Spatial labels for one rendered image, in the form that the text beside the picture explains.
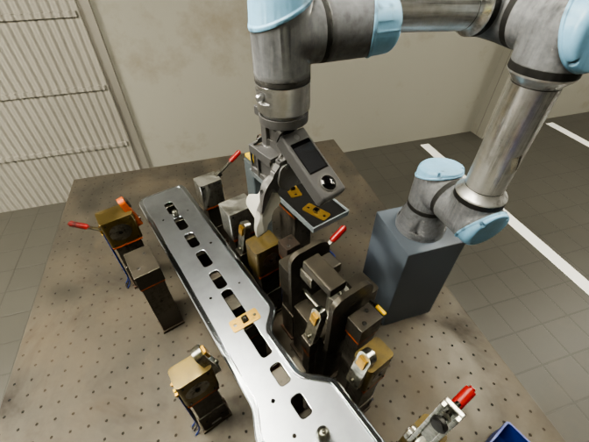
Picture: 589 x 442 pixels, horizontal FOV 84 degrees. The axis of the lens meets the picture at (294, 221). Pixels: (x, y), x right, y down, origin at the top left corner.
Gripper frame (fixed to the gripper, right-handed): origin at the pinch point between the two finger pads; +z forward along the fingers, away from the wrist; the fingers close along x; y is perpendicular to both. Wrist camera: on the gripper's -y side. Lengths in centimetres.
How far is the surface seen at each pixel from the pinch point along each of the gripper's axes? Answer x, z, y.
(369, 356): -5.7, 30.8, -18.6
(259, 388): 15.5, 41.3, -5.1
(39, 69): 18, 31, 248
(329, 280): -8.4, 22.6, -2.1
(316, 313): -4.2, 31.8, -2.9
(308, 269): -7.1, 23.1, 3.7
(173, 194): 1, 40, 77
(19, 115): 43, 59, 258
